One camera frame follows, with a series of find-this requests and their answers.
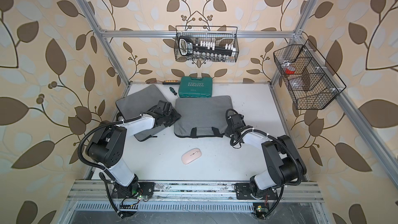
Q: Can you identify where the wire basket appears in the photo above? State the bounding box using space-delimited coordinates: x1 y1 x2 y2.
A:
273 39 346 110
174 25 239 65

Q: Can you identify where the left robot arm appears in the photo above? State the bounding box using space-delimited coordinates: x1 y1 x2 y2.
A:
77 101 181 187

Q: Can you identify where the pink computer mouse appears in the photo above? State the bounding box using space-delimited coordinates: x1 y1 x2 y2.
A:
181 148 202 165

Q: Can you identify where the white slotted cable duct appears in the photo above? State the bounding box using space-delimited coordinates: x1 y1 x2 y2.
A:
75 201 255 213

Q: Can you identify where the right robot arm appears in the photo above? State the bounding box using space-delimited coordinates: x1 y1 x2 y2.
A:
225 109 306 194

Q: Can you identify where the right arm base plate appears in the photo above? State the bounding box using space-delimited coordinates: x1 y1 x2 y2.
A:
233 183 278 201

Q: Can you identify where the back wire basket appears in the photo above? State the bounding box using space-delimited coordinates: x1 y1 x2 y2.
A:
174 25 239 65

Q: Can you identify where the small circuit board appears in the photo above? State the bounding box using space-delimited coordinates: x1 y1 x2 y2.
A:
253 203 269 219

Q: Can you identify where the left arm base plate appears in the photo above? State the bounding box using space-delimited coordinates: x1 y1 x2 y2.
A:
112 181 155 199

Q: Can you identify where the grey laptop bag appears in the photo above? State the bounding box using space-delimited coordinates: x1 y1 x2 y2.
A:
116 85 167 142
174 95 233 139

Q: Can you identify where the red item in basket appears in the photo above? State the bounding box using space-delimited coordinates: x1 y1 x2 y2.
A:
284 65 296 76

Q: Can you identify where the black screwdriver bit holder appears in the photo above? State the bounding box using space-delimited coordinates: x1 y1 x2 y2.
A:
162 80 180 85

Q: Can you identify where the right wire basket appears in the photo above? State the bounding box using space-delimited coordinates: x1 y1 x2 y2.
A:
273 39 346 110

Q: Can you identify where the green black screwdriver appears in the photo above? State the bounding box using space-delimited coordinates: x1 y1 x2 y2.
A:
169 87 177 96

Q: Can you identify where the black socket rail set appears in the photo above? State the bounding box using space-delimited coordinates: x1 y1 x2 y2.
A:
174 36 239 57

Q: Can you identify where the green tool case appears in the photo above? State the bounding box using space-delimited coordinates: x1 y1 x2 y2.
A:
178 76 212 98

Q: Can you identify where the aluminium frame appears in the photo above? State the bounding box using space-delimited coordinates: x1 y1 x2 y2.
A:
60 0 398 224

